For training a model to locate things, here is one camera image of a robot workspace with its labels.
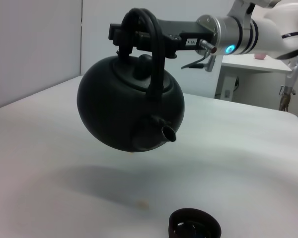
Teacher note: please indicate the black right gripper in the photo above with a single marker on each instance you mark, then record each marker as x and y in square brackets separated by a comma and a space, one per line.
[183, 29]

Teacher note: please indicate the black round teapot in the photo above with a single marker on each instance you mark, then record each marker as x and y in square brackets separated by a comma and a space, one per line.
[109, 106]

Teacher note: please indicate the small black teacup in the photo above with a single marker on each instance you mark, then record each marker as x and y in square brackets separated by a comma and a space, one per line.
[208, 223]

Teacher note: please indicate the white side desk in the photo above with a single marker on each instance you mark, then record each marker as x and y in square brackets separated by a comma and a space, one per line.
[253, 74]

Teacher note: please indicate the small pink object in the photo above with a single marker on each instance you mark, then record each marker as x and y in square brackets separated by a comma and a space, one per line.
[260, 56]

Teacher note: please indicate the brown hanging object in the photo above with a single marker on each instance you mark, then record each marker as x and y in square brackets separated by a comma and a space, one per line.
[286, 101]

